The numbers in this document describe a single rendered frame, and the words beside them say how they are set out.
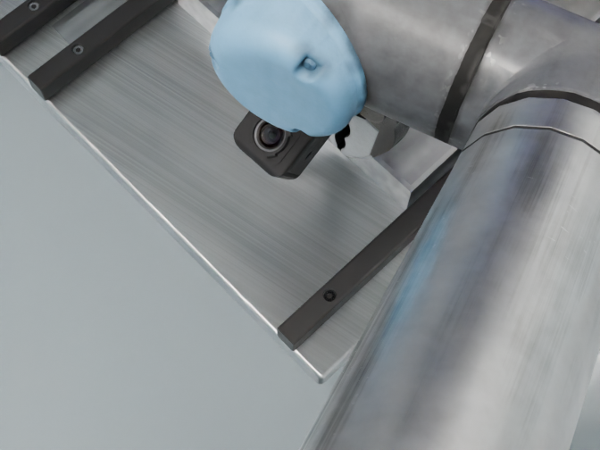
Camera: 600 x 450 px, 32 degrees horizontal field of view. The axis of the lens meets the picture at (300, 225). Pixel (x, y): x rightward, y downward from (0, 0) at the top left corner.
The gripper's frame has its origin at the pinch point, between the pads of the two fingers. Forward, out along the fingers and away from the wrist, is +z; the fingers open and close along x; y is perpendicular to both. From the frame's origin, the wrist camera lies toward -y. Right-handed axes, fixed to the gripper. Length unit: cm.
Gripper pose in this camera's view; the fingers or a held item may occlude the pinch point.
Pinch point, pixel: (343, 148)
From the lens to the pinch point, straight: 79.6
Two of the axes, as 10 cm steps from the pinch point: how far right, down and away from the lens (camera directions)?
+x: -7.0, -6.7, 2.6
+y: 7.2, -6.3, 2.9
